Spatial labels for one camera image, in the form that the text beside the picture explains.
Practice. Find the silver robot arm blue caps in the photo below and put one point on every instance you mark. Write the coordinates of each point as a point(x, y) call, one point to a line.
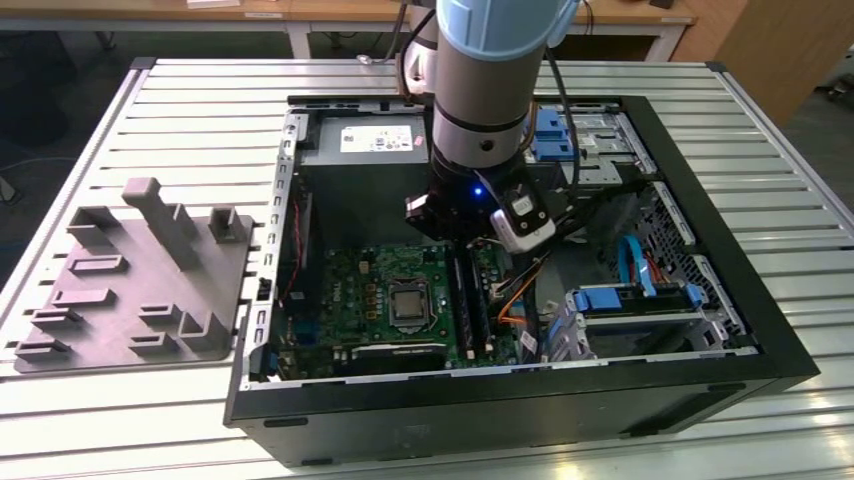
point(480, 100)

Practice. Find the grey power supply unit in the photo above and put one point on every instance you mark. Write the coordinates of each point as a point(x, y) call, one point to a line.
point(360, 200)

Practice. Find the black CPU socket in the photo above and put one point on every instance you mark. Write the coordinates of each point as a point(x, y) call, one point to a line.
point(408, 285)

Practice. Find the blue drive latch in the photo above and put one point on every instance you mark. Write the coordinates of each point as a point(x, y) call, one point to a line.
point(553, 145)

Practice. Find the silver CPU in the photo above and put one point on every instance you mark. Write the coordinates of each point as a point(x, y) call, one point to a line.
point(408, 305)

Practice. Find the green motherboard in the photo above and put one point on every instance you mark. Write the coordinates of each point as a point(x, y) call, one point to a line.
point(347, 280)

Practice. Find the silver drive cage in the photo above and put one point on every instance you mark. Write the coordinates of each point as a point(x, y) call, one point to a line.
point(600, 175)

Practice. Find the hard disk in blue carrier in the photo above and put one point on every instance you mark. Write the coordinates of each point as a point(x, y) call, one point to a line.
point(603, 300)

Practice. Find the black graphics card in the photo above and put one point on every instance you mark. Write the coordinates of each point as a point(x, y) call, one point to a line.
point(400, 352)

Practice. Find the silver disk bay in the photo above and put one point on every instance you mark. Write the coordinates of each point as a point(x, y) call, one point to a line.
point(700, 327)

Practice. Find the black open PC case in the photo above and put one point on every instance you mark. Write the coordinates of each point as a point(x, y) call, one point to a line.
point(467, 425)

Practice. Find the grey parts rack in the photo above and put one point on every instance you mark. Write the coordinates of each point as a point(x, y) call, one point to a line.
point(133, 285)

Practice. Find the white paper box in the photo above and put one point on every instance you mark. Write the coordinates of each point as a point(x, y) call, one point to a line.
point(213, 3)

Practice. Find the wooden cabinet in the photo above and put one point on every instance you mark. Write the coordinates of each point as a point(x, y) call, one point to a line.
point(767, 50)

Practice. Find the wooden desk white legs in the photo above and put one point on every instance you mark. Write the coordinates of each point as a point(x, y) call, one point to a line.
point(166, 14)

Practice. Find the black chair base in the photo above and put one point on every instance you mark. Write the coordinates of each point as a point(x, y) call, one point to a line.
point(836, 90)

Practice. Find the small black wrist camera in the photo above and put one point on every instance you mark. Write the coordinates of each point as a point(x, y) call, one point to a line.
point(416, 210)

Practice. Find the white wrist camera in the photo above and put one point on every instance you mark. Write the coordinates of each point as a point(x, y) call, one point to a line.
point(527, 240)

